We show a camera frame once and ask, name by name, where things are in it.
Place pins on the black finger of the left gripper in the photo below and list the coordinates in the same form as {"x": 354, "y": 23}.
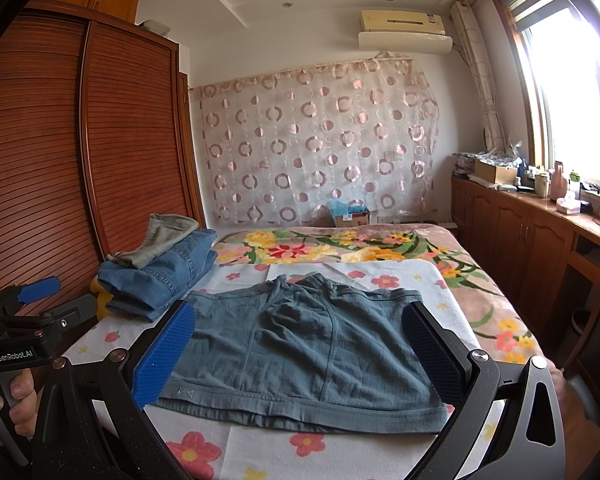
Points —
{"x": 75, "y": 312}

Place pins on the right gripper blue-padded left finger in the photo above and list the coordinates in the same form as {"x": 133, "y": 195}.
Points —
{"x": 156, "y": 351}

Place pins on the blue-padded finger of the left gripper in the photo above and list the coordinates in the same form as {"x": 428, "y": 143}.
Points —
{"x": 31, "y": 293}

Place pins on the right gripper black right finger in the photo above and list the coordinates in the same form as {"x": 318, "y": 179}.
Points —
{"x": 451, "y": 367}

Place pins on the teal grey shorts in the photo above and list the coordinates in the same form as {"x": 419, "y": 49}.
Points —
{"x": 314, "y": 356}

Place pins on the yellow object beside bed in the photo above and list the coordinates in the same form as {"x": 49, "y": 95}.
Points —
{"x": 102, "y": 298}

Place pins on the folded blue denim jeans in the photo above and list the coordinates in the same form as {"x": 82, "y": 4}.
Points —
{"x": 150, "y": 291}

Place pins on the white floral towel sheet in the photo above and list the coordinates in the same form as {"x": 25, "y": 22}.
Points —
{"x": 209, "y": 449}

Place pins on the folded olive green pants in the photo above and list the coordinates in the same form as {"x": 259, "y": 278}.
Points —
{"x": 163, "y": 232}

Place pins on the wooden sideboard cabinet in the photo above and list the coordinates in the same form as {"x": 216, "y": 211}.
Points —
{"x": 545, "y": 263}

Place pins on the wooden louvered wardrobe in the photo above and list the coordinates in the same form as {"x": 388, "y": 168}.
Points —
{"x": 95, "y": 137}

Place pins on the box with blue cloth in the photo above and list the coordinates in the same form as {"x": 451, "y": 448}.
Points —
{"x": 345, "y": 215}

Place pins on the wooden chair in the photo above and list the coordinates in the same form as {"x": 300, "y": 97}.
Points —
{"x": 592, "y": 339}

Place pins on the cardboard box on cabinet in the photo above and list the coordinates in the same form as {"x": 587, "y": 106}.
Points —
{"x": 495, "y": 174}

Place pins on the white jar on cabinet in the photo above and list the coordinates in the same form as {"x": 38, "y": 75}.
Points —
{"x": 542, "y": 184}

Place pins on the pink bottle on cabinet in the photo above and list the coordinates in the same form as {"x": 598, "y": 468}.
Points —
{"x": 558, "y": 182}

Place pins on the circle patterned sheer curtain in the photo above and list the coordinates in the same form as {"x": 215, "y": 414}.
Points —
{"x": 280, "y": 148}

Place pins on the window drape curtain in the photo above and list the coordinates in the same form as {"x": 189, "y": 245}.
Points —
{"x": 474, "y": 48}

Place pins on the wall air conditioner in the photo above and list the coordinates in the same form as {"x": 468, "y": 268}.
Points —
{"x": 403, "y": 31}

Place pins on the window with wooden frame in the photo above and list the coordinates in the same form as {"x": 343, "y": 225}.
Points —
{"x": 557, "y": 51}

